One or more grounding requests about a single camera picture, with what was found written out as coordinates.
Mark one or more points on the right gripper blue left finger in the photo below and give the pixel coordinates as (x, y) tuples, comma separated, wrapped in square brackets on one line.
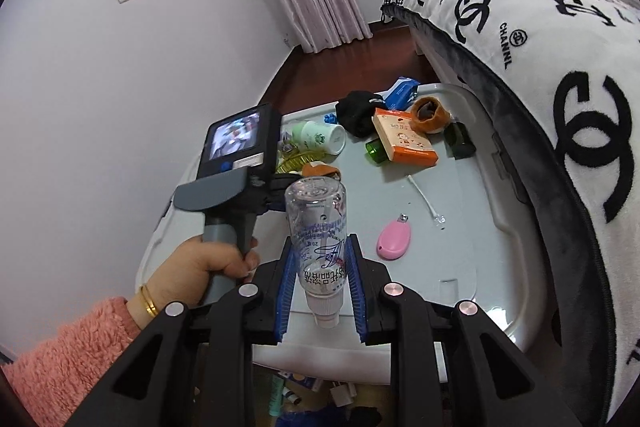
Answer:
[(288, 264)]

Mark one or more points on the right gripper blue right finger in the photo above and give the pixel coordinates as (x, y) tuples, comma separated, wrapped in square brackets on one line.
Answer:
[(357, 294)]

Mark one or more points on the pink oval keychain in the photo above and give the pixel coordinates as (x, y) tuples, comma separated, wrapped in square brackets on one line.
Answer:
[(394, 240)]

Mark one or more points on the yellow oil bottle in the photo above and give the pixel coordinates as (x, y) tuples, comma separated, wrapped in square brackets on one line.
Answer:
[(291, 159)]

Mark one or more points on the clear spray bottle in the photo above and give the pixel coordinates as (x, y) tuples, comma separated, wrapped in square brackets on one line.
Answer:
[(316, 208)]

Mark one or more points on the green white cream bottle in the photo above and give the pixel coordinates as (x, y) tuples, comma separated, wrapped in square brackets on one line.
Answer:
[(315, 135)]

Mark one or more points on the black cloth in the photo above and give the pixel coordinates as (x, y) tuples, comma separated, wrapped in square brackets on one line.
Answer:
[(355, 112)]

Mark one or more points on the white charger plug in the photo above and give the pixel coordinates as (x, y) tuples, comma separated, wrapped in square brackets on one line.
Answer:
[(343, 394)]

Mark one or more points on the teal cosmetic tube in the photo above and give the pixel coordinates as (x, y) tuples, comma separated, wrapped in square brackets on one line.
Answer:
[(276, 396)]

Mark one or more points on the blue white medicine box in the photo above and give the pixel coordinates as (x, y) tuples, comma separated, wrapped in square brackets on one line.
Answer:
[(313, 384)]

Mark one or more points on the left hand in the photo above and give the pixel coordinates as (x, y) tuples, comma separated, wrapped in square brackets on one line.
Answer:
[(185, 274)]

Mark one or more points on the cardboard box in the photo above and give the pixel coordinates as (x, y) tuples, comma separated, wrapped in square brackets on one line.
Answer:
[(392, 390)]

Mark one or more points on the orange snack box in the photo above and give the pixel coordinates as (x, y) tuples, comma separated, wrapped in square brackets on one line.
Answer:
[(401, 143)]

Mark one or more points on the dark green wrapper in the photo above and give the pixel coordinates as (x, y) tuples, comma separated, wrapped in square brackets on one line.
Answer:
[(458, 140)]

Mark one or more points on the orange peel cup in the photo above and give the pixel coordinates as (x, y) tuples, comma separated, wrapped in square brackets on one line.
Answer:
[(428, 115)]

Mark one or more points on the blue tissue pack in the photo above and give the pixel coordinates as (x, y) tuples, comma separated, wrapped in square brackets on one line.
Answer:
[(402, 94)]

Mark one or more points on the pink fleece sleeve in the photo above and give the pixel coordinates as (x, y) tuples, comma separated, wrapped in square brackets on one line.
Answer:
[(53, 379)]

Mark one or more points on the black white logo blanket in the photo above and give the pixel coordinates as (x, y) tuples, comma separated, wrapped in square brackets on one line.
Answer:
[(560, 81)]

